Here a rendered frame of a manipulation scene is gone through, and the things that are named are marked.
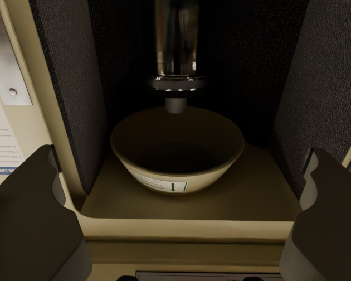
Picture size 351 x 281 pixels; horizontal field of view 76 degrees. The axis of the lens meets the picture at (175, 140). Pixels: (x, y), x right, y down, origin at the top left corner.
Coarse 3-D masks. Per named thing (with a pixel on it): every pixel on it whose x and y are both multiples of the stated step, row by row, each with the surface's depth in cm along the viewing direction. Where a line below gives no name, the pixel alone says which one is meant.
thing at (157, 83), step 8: (136, 80) 24; (144, 80) 23; (152, 80) 22; (160, 80) 22; (200, 80) 22; (208, 80) 23; (216, 80) 24; (168, 88) 22; (176, 88) 22; (184, 88) 22; (192, 88) 22
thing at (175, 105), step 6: (150, 90) 25; (156, 90) 24; (198, 90) 24; (204, 90) 25; (162, 96) 25; (168, 96) 24; (174, 96) 24; (180, 96) 24; (186, 96) 24; (192, 96) 25; (168, 102) 27; (174, 102) 27; (180, 102) 27; (186, 102) 28; (168, 108) 28; (174, 108) 28; (180, 108) 28; (186, 108) 29
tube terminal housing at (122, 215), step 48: (0, 0) 14; (0, 96) 17; (48, 96) 20; (192, 144) 38; (96, 192) 28; (144, 192) 28; (240, 192) 29; (288, 192) 28; (96, 240) 27; (144, 240) 27; (192, 240) 27; (240, 240) 27
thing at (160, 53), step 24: (144, 0) 20; (168, 0) 19; (192, 0) 19; (216, 0) 20; (144, 24) 21; (168, 24) 20; (192, 24) 20; (216, 24) 21; (144, 48) 22; (168, 48) 21; (192, 48) 21; (216, 48) 23; (144, 72) 23; (168, 72) 22; (192, 72) 22; (216, 72) 23
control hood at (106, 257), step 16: (96, 256) 25; (112, 256) 25; (128, 256) 25; (144, 256) 25; (160, 256) 25; (176, 256) 25; (192, 256) 26; (208, 256) 26; (224, 256) 26; (240, 256) 26; (256, 256) 26; (272, 256) 26; (96, 272) 25; (112, 272) 25; (128, 272) 25; (224, 272) 25; (240, 272) 25; (256, 272) 25; (272, 272) 25
